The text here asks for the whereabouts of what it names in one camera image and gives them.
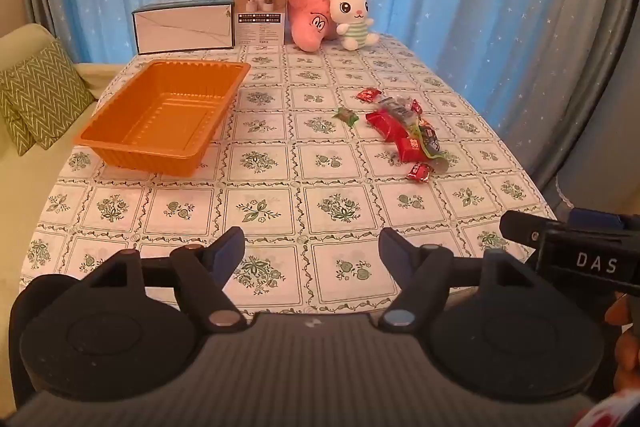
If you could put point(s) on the green zigzag cushion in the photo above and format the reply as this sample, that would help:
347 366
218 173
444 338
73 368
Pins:
12 132
45 92

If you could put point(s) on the grey lace trimmed cover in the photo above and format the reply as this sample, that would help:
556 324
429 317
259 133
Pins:
590 187

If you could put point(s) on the white bunny plush toy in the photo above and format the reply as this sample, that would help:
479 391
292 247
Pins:
350 9

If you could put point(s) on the red snack packet white print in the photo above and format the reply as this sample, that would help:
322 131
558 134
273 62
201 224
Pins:
409 148

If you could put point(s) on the long white cardboard box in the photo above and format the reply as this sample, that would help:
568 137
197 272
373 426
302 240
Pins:
180 27

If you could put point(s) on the small red candy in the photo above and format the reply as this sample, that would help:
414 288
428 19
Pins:
417 172
416 107
367 95

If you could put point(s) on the dark snack bar green wrapper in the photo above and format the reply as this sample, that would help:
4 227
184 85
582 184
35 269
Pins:
431 141

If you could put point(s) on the small brown product box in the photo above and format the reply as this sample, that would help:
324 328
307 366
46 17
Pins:
260 22

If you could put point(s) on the person's right hand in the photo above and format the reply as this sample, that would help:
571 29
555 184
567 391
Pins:
629 357

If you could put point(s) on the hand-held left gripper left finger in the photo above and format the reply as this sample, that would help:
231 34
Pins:
227 252

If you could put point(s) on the green brown candy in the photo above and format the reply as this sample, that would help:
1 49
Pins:
347 116

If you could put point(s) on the clear dark snack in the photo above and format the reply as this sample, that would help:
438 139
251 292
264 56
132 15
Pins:
395 105

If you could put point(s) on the pale green sofa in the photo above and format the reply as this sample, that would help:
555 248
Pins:
30 187

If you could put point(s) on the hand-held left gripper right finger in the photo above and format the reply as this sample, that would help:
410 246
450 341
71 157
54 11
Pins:
395 254

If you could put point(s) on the orange plastic tray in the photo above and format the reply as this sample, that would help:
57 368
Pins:
165 107

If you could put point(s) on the floral tablecloth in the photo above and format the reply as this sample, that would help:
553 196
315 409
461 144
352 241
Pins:
320 167

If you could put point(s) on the pink starfish plush toy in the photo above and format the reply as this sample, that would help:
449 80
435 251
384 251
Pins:
305 22

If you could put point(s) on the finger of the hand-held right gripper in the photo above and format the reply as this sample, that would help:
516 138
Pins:
520 229
595 216

